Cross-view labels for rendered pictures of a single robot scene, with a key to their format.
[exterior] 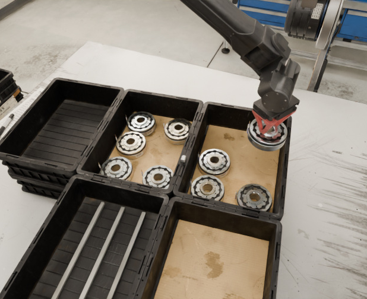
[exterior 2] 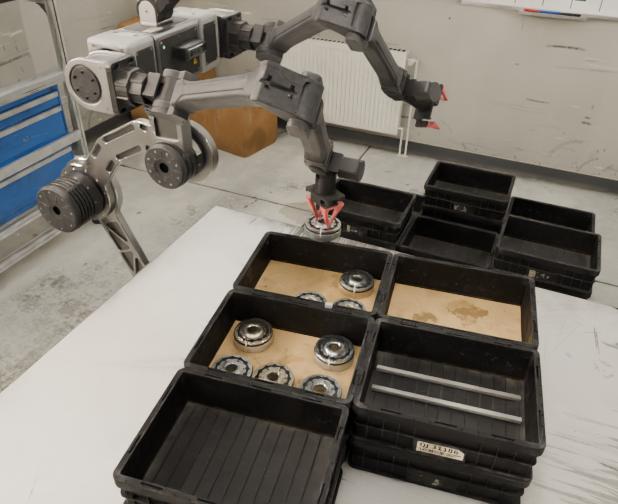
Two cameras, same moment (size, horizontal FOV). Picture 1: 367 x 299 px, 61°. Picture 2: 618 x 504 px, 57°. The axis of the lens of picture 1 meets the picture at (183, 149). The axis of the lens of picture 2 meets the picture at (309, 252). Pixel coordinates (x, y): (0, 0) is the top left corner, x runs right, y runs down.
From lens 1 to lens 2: 1.35 m
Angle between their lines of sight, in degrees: 66
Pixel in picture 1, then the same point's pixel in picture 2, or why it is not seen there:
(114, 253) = (428, 391)
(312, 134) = (238, 259)
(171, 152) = (285, 346)
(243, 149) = (285, 287)
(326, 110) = (203, 243)
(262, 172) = (319, 278)
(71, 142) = (251, 468)
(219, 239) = (398, 312)
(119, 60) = not seen: outside the picture
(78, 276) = (461, 421)
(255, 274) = (427, 294)
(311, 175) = not seen: hidden behind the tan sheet
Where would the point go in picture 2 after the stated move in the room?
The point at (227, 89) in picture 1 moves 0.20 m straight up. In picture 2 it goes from (132, 318) to (121, 266)
